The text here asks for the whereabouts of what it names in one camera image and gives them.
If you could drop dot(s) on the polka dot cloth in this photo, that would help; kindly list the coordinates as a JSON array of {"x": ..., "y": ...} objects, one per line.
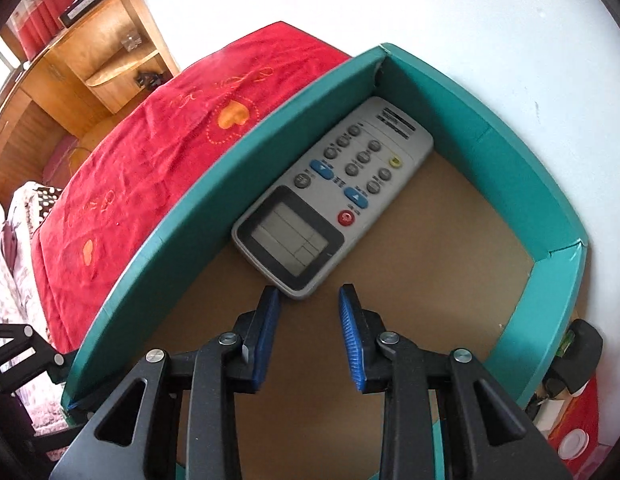
[{"x": 45, "y": 197}]

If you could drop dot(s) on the red curtain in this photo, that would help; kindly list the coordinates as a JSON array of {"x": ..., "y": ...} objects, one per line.
[{"x": 45, "y": 10}]

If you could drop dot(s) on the teal cardboard box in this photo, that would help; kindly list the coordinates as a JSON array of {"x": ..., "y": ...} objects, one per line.
[{"x": 190, "y": 200}]

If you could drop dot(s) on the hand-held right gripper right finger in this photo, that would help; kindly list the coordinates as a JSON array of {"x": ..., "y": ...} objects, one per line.
[{"x": 351, "y": 335}]

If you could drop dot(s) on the wooden cabinet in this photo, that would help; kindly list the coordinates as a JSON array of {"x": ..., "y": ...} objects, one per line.
[{"x": 55, "y": 75}]

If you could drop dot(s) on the black device with green tube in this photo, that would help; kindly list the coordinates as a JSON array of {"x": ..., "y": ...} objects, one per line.
[{"x": 585, "y": 350}]

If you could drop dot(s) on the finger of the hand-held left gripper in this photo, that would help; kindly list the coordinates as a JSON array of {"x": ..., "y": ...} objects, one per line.
[{"x": 32, "y": 350}]

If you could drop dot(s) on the black box with white label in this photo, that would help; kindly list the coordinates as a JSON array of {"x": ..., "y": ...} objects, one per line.
[{"x": 80, "y": 7}]

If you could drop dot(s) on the small glass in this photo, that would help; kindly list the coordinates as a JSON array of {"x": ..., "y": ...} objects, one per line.
[{"x": 131, "y": 42}]

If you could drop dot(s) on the small dark figurine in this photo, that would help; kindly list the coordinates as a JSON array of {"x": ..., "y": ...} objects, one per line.
[{"x": 149, "y": 80}]

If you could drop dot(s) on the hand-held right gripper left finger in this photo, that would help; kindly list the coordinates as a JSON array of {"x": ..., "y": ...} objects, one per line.
[{"x": 267, "y": 332}]

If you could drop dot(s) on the red heart embroidered cloth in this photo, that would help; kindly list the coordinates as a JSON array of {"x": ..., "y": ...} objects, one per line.
[{"x": 165, "y": 150}]

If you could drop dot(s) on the grey remote control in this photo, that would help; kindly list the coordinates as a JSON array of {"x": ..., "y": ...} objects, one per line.
[{"x": 290, "y": 240}]

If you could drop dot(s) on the red cartoon printed cloth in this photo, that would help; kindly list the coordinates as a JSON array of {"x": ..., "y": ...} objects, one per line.
[{"x": 587, "y": 410}]

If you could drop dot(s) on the pink floral bedding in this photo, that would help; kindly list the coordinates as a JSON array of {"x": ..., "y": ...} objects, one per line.
[{"x": 10, "y": 280}]

